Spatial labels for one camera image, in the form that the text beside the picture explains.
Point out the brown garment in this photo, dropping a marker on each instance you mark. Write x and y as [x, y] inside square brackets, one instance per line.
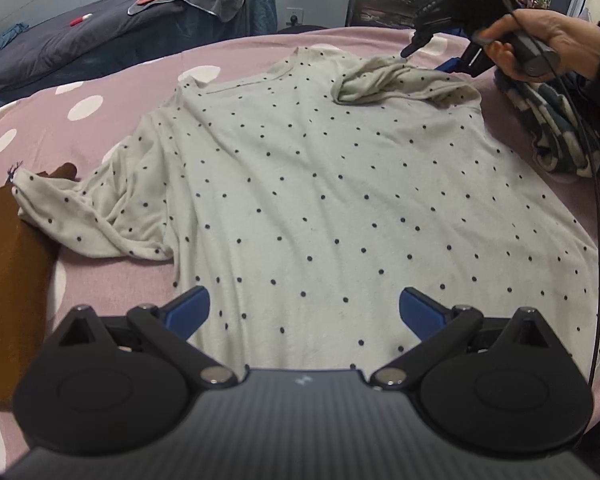
[10, 270]

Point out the dark grey bed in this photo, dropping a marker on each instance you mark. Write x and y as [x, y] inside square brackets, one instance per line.
[105, 30]

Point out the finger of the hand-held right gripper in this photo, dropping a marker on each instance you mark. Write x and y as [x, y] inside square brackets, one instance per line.
[450, 65]
[430, 20]

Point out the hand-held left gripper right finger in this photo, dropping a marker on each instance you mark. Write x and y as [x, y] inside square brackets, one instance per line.
[420, 312]

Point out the person's right hand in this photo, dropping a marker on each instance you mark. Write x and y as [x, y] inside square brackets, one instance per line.
[570, 40]

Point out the white black-dotted shirt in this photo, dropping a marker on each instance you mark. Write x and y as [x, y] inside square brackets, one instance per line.
[330, 185]

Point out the white wall outlet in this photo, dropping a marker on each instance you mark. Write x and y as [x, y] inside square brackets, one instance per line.
[294, 14]

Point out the small red and white object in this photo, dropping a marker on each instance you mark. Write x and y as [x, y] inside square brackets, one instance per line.
[80, 20]

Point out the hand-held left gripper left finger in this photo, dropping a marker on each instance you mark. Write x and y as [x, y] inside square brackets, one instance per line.
[190, 310]

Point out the black stool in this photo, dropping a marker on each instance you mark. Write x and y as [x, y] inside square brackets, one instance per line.
[302, 28]

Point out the blue white striped cloth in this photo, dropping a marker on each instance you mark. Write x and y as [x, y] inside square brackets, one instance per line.
[545, 115]

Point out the pink polka dot bed sheet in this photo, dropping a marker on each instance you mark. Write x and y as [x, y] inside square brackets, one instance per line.
[105, 80]

